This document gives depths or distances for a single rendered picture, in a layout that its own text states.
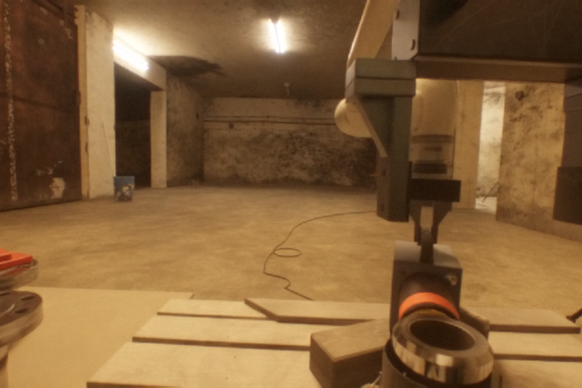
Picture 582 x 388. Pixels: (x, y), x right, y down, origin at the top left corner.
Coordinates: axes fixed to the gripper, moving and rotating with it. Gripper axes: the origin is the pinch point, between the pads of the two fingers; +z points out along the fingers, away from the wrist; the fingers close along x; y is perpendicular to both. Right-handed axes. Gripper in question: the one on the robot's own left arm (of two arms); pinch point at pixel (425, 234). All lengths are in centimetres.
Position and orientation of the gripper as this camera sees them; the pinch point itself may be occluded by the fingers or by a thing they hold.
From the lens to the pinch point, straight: 81.0
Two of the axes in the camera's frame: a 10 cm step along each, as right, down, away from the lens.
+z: -0.3, 10.0, 0.8
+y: -3.5, 0.7, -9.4
